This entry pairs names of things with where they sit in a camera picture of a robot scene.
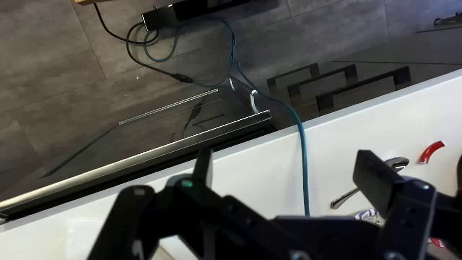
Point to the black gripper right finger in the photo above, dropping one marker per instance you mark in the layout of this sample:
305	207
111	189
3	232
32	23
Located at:
404	207

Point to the long red ceramic shard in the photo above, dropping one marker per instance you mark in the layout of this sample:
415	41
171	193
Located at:
430	151

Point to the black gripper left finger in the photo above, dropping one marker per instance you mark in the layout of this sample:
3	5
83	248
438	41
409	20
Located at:
139	212

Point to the silver metal spoon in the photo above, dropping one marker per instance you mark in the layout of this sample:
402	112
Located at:
342	199

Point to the blue patterned plate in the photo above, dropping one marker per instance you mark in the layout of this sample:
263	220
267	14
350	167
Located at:
366	216

